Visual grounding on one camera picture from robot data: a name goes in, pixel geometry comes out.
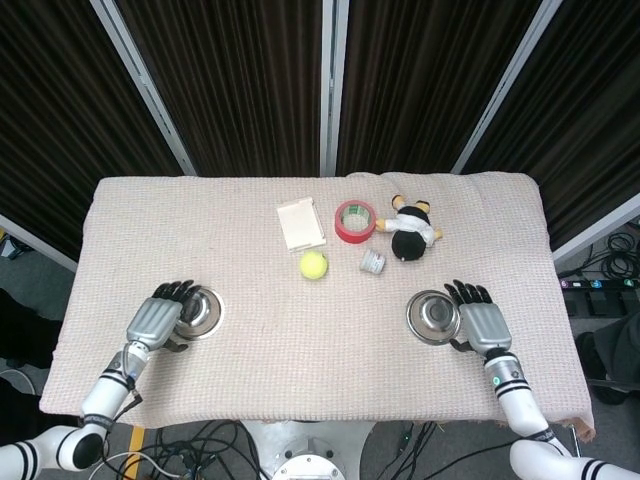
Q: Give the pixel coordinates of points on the yellow tennis ball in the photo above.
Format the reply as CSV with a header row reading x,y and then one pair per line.
x,y
313,265

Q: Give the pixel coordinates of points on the red tape roll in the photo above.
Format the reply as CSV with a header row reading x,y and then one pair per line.
x,y
353,222

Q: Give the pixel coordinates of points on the beige woven table cloth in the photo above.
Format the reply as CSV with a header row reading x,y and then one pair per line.
x,y
320,310

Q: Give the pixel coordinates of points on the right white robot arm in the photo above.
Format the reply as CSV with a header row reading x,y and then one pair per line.
x,y
530,415

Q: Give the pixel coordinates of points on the metal bowl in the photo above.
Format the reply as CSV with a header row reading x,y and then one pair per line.
x,y
432,315
202,312

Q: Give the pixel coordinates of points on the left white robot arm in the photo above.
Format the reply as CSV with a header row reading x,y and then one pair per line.
x,y
95,400

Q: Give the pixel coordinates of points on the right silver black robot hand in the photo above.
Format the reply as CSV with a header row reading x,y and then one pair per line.
x,y
483,324

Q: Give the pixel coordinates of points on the small white jar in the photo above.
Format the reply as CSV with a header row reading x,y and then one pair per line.
x,y
373,261

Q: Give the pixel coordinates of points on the dark ribbed partition panel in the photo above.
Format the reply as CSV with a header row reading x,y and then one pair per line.
x,y
235,85
580,110
425,85
60,115

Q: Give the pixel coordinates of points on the black plush toy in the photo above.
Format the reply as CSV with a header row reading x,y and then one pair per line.
x,y
411,231

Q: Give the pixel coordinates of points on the grey partition post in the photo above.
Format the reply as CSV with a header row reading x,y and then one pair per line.
x,y
595,235
142,85
35,240
331,85
505,85

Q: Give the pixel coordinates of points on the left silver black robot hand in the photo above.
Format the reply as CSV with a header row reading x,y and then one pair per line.
x,y
151,320

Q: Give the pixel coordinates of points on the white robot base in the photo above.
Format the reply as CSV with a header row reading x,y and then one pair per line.
x,y
306,452

